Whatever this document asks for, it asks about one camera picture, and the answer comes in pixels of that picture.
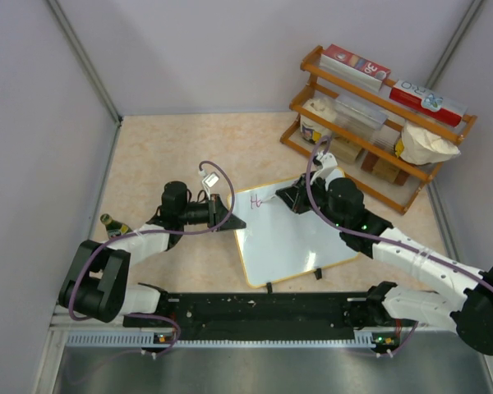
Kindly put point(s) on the brown wooden blocks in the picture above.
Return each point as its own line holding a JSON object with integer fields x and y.
{"x": 351, "y": 153}

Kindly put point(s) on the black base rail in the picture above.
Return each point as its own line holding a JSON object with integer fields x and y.
{"x": 283, "y": 316}

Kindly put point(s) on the yellow framed whiteboard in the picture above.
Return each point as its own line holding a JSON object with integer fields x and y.
{"x": 277, "y": 244}

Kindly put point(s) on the red white box right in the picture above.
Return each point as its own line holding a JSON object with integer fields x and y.
{"x": 428, "y": 102}

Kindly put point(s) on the orange wooden shelf rack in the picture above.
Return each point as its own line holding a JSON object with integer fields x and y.
{"x": 323, "y": 83}

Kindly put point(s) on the clear plastic container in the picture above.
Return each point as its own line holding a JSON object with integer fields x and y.
{"x": 364, "y": 120}

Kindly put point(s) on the cream cloth bag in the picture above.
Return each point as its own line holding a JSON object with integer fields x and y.
{"x": 418, "y": 146}

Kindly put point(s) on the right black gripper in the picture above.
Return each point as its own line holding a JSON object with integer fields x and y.
{"x": 296, "y": 196}

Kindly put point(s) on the green glass bottle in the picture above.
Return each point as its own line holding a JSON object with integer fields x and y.
{"x": 113, "y": 227}

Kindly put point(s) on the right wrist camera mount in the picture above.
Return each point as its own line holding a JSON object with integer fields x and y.
{"x": 325, "y": 164}

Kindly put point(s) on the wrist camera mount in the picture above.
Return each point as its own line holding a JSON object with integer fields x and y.
{"x": 325, "y": 164}
{"x": 208, "y": 180}

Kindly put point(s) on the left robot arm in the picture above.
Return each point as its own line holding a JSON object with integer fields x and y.
{"x": 96, "y": 283}

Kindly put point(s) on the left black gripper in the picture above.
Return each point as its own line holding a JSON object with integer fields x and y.
{"x": 217, "y": 213}

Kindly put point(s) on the red box upper left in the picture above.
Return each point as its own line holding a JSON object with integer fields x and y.
{"x": 355, "y": 68}

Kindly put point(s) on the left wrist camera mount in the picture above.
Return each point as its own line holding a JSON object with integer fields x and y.
{"x": 208, "y": 180}

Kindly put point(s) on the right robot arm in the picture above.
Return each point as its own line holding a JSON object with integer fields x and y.
{"x": 460, "y": 298}

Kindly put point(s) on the white marker purple cap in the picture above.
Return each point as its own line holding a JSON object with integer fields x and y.
{"x": 268, "y": 199}

